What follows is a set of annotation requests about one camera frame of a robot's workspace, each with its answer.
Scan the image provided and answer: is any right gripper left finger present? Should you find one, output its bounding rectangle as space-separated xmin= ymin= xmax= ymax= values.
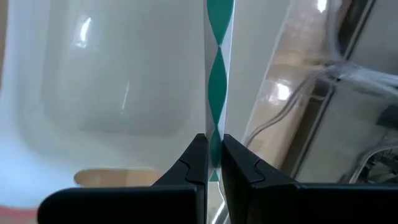
xmin=37 ymin=133 xmax=208 ymax=224

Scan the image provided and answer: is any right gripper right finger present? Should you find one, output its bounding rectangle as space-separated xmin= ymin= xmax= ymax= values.
xmin=221 ymin=134 xmax=398 ymax=224

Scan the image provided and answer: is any small red spatula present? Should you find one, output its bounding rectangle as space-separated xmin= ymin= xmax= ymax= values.
xmin=0 ymin=204 xmax=39 ymax=224

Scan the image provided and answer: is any clear plastic bin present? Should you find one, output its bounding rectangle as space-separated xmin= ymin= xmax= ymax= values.
xmin=241 ymin=0 xmax=398 ymax=187

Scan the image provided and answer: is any white plastic bin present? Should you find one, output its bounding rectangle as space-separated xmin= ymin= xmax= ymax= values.
xmin=0 ymin=0 xmax=295 ymax=211

